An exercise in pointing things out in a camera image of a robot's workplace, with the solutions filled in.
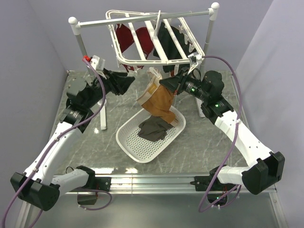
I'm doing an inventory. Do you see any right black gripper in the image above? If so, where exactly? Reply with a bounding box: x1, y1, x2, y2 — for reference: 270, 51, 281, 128
160, 67, 209, 102

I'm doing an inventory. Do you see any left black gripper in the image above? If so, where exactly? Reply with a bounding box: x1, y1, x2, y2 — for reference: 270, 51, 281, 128
84, 67, 135, 109

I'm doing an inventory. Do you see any orange-brown underwear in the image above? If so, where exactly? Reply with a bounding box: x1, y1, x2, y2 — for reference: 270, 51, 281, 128
137, 67, 179, 127

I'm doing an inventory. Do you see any white clip hanger frame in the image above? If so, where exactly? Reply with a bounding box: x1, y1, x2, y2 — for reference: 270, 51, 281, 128
104, 10, 211, 69

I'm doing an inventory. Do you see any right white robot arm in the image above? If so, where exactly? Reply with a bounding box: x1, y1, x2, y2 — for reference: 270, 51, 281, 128
160, 69, 285, 195

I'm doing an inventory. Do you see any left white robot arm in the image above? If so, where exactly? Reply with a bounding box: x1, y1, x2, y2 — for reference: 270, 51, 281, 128
10, 69, 135, 211

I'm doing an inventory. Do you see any black garment on hanger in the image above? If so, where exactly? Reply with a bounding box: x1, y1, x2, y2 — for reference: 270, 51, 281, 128
148, 22, 196, 73

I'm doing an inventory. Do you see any grey beige-banded underwear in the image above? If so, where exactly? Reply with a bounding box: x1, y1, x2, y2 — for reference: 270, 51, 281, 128
138, 116, 173, 142

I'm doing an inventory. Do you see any red bra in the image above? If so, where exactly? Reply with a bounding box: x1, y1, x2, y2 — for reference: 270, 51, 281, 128
114, 23, 155, 72

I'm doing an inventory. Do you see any white perforated laundry basket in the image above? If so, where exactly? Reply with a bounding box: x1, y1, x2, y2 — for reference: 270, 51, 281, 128
116, 106, 186, 163

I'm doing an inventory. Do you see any silver drying rack stand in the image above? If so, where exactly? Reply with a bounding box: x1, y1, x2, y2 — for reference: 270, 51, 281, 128
68, 11, 223, 132

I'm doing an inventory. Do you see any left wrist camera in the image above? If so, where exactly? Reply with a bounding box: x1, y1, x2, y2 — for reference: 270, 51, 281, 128
83, 55, 105, 71

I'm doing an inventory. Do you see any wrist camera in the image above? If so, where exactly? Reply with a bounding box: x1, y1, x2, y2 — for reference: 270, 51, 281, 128
188, 52, 205, 74
83, 55, 105, 71

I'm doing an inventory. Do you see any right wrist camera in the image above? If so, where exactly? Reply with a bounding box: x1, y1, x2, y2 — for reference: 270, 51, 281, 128
188, 52, 205, 74

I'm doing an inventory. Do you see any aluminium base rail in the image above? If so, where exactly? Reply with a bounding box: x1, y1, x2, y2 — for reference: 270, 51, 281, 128
53, 173, 278, 195

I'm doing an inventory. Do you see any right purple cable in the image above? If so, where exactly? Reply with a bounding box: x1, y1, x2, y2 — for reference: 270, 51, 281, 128
198, 56, 242, 212

